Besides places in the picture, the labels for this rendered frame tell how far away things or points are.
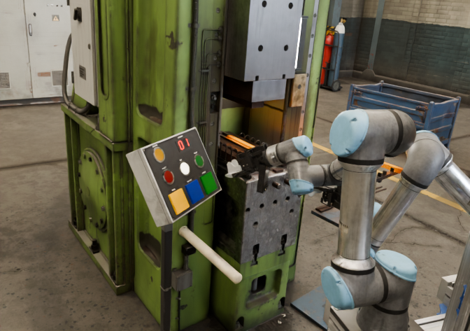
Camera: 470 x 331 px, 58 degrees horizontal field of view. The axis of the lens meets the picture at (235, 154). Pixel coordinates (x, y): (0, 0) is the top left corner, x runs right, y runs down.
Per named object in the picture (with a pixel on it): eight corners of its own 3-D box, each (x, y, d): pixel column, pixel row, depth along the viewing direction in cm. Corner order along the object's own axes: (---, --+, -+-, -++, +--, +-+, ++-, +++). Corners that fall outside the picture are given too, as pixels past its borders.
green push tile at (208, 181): (218, 187, 172) (211, 170, 172) (208, 194, 166) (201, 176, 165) (214, 188, 173) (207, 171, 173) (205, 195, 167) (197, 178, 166)
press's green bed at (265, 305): (285, 313, 249) (294, 243, 233) (233, 339, 228) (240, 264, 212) (229, 265, 290) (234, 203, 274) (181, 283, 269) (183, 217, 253)
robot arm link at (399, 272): (419, 307, 121) (430, 266, 116) (379, 315, 117) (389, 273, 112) (392, 281, 132) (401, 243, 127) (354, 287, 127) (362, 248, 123)
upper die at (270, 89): (284, 99, 202) (287, 78, 199) (251, 102, 190) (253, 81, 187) (231, 82, 233) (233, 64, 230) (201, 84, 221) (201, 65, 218)
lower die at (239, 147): (276, 168, 214) (278, 152, 211) (245, 175, 202) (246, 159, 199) (228, 143, 245) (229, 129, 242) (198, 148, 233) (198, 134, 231)
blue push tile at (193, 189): (204, 196, 164) (197, 179, 164) (193, 203, 158) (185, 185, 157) (201, 197, 165) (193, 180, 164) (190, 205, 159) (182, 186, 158)
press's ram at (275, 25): (307, 77, 206) (318, -12, 193) (244, 81, 184) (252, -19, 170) (252, 64, 237) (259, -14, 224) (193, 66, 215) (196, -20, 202)
